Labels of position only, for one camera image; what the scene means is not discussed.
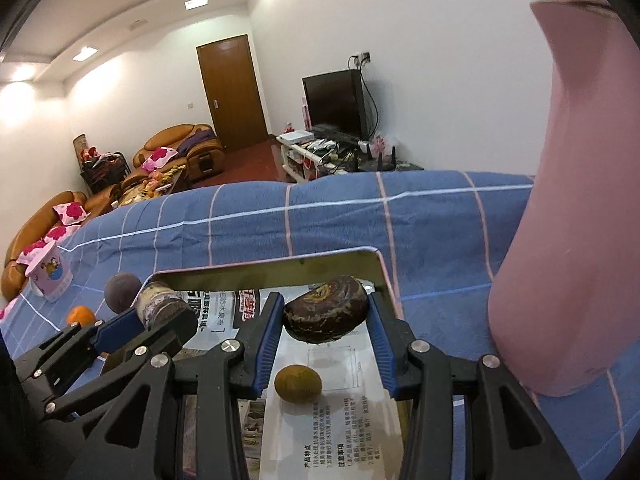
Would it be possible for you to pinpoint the large orange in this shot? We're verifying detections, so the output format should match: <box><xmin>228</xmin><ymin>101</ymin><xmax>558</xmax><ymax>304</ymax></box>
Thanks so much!
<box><xmin>67</xmin><ymin>306</ymin><xmax>97</xmax><ymax>327</ymax></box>

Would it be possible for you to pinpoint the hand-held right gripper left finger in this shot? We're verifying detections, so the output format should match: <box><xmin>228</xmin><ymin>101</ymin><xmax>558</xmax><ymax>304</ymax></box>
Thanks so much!
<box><xmin>65</xmin><ymin>291</ymin><xmax>287</xmax><ymax>480</ymax></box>

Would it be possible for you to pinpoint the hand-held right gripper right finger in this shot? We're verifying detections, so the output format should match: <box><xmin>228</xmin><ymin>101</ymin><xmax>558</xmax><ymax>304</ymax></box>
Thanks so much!
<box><xmin>369</xmin><ymin>293</ymin><xmax>582</xmax><ymax>480</ymax></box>

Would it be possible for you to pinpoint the purple passion fruit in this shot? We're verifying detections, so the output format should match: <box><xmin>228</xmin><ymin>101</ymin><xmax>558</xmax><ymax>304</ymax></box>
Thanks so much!
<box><xmin>104</xmin><ymin>272</ymin><xmax>144</xmax><ymax>314</ymax></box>

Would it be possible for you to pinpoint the metal tray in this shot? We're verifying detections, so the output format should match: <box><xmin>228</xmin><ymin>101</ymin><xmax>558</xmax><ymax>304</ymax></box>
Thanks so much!
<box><xmin>145</xmin><ymin>246</ymin><xmax>407</xmax><ymax>480</ymax></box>

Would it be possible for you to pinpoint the black television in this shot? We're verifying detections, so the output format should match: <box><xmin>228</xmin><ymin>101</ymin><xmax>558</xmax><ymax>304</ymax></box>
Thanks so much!
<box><xmin>302</xmin><ymin>69</ymin><xmax>370</xmax><ymax>140</ymax></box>

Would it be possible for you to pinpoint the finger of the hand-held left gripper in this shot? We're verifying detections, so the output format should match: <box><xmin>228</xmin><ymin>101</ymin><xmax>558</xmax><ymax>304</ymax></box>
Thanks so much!
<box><xmin>42</xmin><ymin>310</ymin><xmax>199</xmax><ymax>422</ymax></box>
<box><xmin>14</xmin><ymin>307</ymin><xmax>147</xmax><ymax>392</ymax></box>

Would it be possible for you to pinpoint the purple cloth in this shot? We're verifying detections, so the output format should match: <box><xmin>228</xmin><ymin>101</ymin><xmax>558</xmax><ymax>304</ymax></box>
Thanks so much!
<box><xmin>176</xmin><ymin>129</ymin><xmax>218</xmax><ymax>157</ymax></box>

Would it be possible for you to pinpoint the brown leather armchair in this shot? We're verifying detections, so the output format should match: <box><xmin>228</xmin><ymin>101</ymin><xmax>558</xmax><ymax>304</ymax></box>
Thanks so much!
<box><xmin>120</xmin><ymin>124</ymin><xmax>225</xmax><ymax>196</ymax></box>

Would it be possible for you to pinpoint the pink printed cup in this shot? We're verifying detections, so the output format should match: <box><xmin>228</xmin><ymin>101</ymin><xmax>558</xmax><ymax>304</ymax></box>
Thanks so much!
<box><xmin>26</xmin><ymin>240</ymin><xmax>73</xmax><ymax>302</ymax></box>

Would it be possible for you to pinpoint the pink kettle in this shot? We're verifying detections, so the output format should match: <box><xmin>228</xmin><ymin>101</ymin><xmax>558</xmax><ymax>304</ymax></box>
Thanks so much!
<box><xmin>487</xmin><ymin>0</ymin><xmax>640</xmax><ymax>397</ymax></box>

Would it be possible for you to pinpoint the white television stand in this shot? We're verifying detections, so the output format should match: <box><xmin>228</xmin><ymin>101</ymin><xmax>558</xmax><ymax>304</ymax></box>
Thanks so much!
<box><xmin>276</xmin><ymin>130</ymin><xmax>426</xmax><ymax>184</ymax></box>

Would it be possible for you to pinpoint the black storage rack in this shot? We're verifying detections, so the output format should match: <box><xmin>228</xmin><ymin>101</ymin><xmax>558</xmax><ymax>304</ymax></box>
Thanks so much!
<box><xmin>80</xmin><ymin>151</ymin><xmax>132</xmax><ymax>195</ymax></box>

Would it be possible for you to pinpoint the brown wooden door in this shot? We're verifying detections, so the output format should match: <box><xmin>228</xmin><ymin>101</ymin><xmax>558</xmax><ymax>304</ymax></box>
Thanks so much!
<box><xmin>196</xmin><ymin>34</ymin><xmax>269</xmax><ymax>152</ymax></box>

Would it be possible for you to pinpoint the pink floral cushion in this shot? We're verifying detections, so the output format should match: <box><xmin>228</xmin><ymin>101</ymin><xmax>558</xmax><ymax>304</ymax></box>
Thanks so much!
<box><xmin>17</xmin><ymin>238</ymin><xmax>57</xmax><ymax>265</ymax></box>
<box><xmin>141</xmin><ymin>147</ymin><xmax>180</xmax><ymax>173</ymax></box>
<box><xmin>52</xmin><ymin>201</ymin><xmax>91</xmax><ymax>225</ymax></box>

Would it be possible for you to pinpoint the small olive-brown fruit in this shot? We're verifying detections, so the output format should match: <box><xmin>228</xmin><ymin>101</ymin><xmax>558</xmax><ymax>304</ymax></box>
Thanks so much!
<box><xmin>274</xmin><ymin>364</ymin><xmax>322</xmax><ymax>403</ymax></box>

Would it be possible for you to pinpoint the brown leather sofa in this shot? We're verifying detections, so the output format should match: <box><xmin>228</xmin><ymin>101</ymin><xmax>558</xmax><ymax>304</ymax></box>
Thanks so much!
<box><xmin>0</xmin><ymin>187</ymin><xmax>121</xmax><ymax>302</ymax></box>

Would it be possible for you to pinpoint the blue plaid blanket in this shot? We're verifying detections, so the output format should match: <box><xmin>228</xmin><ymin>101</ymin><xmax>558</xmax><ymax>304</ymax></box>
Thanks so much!
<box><xmin>0</xmin><ymin>170</ymin><xmax>632</xmax><ymax>480</ymax></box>

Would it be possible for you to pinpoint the brown taro chunk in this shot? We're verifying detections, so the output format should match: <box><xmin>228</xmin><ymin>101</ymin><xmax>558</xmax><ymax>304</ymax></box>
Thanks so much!
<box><xmin>136</xmin><ymin>281</ymin><xmax>187</xmax><ymax>332</ymax></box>

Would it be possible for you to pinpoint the cluttered coffee table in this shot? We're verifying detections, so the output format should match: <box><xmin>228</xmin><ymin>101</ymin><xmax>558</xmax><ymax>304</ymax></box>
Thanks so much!
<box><xmin>112</xmin><ymin>167</ymin><xmax>188</xmax><ymax>209</ymax></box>

